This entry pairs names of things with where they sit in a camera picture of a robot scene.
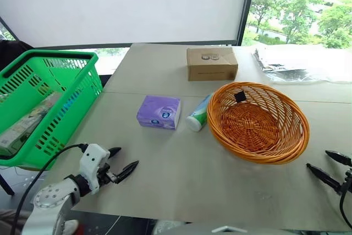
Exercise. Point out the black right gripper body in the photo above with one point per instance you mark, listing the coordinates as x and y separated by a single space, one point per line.
347 182

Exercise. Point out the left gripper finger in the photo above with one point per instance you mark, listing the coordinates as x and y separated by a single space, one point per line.
114 151
127 171

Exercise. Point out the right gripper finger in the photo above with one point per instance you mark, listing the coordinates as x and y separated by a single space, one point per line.
339 156
323 175

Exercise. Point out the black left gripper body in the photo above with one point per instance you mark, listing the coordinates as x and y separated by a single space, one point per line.
105 175

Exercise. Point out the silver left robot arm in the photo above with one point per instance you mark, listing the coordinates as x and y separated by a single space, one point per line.
49 202

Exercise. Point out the green plastic shopping basket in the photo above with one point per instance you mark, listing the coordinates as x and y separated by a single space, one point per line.
82 86

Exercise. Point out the orange wicker basket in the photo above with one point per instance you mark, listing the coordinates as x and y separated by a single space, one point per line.
253 125

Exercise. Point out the purple tissue pack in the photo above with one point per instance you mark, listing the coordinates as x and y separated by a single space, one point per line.
159 109

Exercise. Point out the white shoe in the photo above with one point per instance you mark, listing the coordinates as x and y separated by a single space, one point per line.
70 226

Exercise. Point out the pale printed snack box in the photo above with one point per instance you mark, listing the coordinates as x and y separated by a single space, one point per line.
30 119

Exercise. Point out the white green tube bottle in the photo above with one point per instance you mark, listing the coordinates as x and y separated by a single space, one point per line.
198 115

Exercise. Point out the clear plastic sheet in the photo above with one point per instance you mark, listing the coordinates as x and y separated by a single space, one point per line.
302 64

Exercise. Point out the black stand leg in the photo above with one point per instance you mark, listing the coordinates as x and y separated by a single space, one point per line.
6 184

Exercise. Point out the black square tag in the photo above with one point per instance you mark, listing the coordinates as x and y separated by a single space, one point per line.
240 96

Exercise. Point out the brown cardboard box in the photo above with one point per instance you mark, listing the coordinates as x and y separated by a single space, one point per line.
210 65

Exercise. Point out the white roller blind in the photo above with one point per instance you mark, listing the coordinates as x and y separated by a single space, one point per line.
123 4

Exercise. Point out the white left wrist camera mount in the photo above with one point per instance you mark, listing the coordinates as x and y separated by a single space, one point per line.
92 160

